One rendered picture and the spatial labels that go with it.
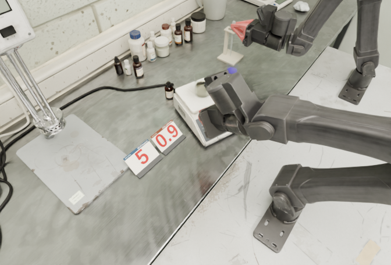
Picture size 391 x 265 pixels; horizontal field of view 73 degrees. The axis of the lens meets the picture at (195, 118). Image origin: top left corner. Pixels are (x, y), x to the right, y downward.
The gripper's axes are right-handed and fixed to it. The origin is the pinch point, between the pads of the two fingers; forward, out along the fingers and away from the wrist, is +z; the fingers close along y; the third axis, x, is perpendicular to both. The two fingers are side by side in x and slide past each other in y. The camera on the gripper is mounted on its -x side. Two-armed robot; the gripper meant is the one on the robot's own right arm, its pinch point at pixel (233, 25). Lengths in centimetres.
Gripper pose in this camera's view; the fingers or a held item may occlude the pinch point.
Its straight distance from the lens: 105.5
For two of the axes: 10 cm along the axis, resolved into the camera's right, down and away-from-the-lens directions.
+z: -7.9, -4.6, 4.1
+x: 0.0, 6.6, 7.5
